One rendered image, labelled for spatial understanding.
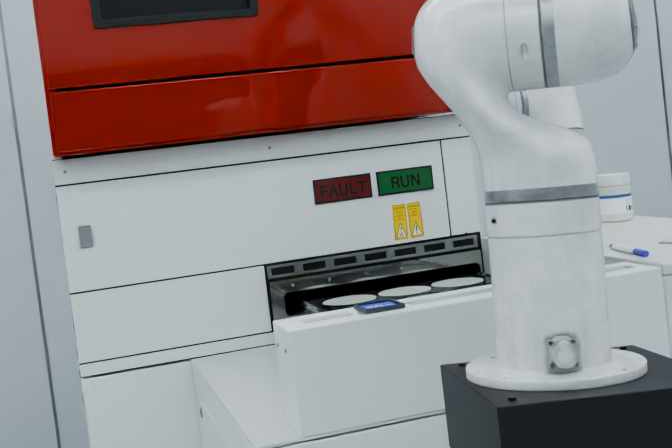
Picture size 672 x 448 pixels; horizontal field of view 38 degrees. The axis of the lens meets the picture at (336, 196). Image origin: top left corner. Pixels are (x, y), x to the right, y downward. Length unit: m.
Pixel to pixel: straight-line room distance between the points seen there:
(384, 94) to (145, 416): 0.75
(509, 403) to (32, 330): 2.55
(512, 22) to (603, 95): 2.88
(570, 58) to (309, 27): 0.91
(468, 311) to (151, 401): 0.76
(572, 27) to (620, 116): 2.91
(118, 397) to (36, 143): 1.58
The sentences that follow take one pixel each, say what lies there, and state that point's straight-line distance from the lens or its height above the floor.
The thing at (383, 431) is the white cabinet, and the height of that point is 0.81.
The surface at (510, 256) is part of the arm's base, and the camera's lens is 1.03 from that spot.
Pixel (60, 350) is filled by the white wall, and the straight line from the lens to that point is 3.37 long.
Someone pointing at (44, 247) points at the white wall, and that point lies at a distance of 3.33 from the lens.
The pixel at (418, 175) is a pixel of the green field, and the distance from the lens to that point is 1.96.
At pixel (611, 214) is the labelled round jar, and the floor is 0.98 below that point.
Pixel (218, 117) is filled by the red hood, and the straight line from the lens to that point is 1.81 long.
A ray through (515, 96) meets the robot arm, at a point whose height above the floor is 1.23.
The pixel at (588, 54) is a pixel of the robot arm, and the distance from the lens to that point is 1.03.
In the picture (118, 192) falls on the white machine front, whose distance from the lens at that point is 1.84.
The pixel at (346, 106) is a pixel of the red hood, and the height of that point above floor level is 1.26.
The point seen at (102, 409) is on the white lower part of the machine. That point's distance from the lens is 1.89.
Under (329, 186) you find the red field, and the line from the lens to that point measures 1.90.
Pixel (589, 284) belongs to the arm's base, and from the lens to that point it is 1.04.
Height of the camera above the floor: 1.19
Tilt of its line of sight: 3 degrees down
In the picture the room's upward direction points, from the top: 7 degrees counter-clockwise
